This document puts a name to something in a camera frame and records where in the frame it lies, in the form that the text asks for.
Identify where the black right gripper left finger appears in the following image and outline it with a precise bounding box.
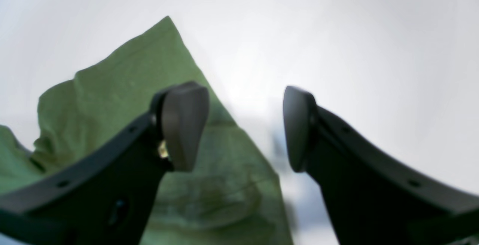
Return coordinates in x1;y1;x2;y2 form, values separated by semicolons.
1;81;210;245

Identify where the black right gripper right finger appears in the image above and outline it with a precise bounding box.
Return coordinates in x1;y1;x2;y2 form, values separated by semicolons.
283;85;479;245

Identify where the olive green T-shirt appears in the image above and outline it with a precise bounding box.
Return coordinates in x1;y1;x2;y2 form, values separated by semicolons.
1;16;294;245

